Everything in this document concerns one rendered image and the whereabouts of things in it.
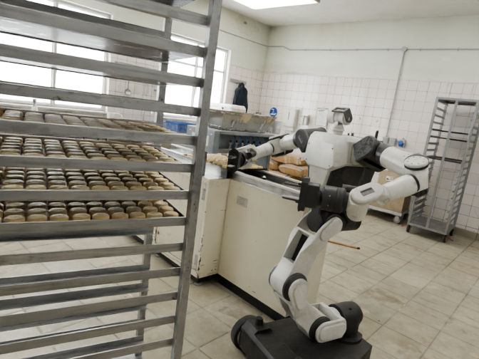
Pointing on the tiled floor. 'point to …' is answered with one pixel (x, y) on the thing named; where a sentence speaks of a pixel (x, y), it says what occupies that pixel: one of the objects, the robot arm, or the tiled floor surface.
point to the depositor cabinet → (212, 248)
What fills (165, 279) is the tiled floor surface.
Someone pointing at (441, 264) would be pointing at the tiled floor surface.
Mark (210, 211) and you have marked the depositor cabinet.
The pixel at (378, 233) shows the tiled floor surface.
